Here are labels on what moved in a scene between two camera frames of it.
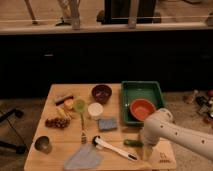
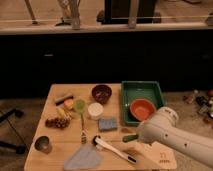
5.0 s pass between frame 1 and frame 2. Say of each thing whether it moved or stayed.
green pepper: moved
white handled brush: stayed
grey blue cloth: stayed
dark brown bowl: stayed
